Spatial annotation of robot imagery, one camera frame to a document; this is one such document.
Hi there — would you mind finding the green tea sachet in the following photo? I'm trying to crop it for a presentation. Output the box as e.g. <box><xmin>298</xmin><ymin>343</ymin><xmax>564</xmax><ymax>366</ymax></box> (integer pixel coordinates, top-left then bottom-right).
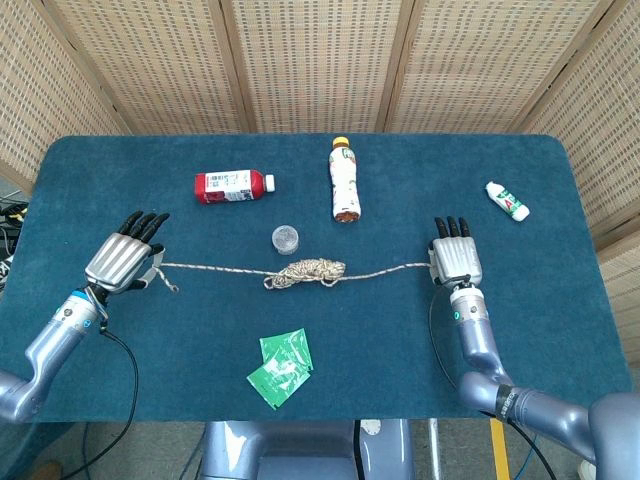
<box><xmin>246</xmin><ymin>356</ymin><xmax>312</xmax><ymax>412</ymax></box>
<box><xmin>259</xmin><ymin>327</ymin><xmax>314</xmax><ymax>375</ymax></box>

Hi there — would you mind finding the red juice bottle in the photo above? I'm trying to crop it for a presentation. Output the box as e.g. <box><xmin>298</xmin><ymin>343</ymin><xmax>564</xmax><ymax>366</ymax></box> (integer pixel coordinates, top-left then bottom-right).
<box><xmin>194</xmin><ymin>169</ymin><xmax>277</xmax><ymax>205</ymax></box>

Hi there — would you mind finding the beige braided rope bundle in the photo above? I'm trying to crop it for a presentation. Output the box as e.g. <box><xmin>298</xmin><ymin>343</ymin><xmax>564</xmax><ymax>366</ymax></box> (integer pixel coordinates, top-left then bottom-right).
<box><xmin>152</xmin><ymin>257</ymin><xmax>436</xmax><ymax>294</ymax></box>

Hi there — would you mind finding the clear round plastic jar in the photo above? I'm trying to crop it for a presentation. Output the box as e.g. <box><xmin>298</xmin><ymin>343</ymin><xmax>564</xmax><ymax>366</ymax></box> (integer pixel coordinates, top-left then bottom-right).
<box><xmin>271</xmin><ymin>224</ymin><xmax>302</xmax><ymax>256</ymax></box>

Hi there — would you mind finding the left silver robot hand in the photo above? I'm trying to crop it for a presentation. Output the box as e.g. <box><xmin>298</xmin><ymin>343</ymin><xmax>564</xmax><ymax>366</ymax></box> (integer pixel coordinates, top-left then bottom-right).
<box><xmin>83</xmin><ymin>210</ymin><xmax>171</xmax><ymax>294</ymax></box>

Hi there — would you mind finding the white bottle with yellow cap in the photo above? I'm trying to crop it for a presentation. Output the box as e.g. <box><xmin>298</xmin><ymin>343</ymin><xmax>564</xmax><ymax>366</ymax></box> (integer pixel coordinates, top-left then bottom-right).
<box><xmin>328</xmin><ymin>136</ymin><xmax>362</xmax><ymax>224</ymax></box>

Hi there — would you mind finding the blue table cloth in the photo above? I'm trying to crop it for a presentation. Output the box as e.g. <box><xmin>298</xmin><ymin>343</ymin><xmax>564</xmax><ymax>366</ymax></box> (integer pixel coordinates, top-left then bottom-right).
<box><xmin>0</xmin><ymin>133</ymin><xmax>632</xmax><ymax>424</ymax></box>

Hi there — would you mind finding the small white green bottle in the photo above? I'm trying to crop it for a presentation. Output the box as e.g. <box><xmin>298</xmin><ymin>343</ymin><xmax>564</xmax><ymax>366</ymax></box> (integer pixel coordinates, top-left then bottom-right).
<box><xmin>484</xmin><ymin>180</ymin><xmax>531</xmax><ymax>222</ymax></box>

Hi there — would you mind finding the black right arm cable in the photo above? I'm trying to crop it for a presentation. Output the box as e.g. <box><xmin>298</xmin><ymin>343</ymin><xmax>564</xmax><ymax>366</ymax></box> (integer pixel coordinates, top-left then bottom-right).
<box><xmin>428</xmin><ymin>285</ymin><xmax>557</xmax><ymax>480</ymax></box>

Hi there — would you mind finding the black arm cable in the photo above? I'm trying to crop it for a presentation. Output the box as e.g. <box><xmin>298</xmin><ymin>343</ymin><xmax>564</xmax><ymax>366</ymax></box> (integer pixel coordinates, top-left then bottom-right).
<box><xmin>428</xmin><ymin>285</ymin><xmax>557</xmax><ymax>480</ymax></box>
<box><xmin>59</xmin><ymin>324</ymin><xmax>140</xmax><ymax>480</ymax></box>

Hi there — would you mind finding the metal table leg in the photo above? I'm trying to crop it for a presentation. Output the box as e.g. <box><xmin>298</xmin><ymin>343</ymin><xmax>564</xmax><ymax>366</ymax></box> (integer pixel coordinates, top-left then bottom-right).
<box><xmin>428</xmin><ymin>418</ymin><xmax>442</xmax><ymax>480</ymax></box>

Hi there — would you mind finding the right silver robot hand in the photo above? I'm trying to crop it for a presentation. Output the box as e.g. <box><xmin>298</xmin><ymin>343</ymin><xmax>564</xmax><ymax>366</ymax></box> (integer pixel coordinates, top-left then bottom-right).
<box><xmin>427</xmin><ymin>215</ymin><xmax>486</xmax><ymax>289</ymax></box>

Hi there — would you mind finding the grey-blue robot torso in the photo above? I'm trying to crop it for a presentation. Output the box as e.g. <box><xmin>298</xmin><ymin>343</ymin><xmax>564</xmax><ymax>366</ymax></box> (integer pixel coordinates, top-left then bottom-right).
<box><xmin>199</xmin><ymin>418</ymin><xmax>416</xmax><ymax>480</ymax></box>

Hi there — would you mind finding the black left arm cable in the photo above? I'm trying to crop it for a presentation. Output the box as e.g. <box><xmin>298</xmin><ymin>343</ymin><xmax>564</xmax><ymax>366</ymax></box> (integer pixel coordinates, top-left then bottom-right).
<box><xmin>59</xmin><ymin>324</ymin><xmax>140</xmax><ymax>480</ymax></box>

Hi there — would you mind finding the black cable clutter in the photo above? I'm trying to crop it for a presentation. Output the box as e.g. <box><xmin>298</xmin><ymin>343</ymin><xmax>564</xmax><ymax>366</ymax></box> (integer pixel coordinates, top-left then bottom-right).
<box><xmin>0</xmin><ymin>196</ymin><xmax>30</xmax><ymax>294</ymax></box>

